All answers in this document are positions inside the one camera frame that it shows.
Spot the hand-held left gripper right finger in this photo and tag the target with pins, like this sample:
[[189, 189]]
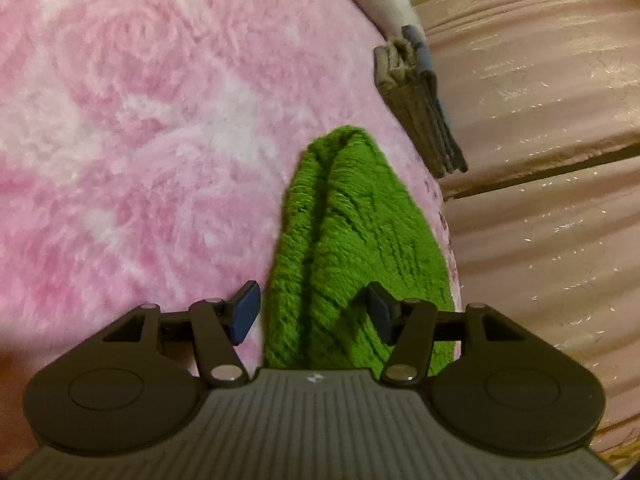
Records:
[[380, 311]]

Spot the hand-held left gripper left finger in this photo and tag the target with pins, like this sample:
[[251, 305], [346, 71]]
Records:
[[245, 310]]

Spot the pink curtain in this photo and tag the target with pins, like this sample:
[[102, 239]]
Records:
[[540, 235]]

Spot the folded beige cloth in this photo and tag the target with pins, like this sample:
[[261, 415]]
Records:
[[405, 90]]

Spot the pink floral blanket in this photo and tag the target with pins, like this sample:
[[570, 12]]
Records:
[[150, 110]]

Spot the green knit vest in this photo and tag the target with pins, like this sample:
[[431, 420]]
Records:
[[350, 240]]

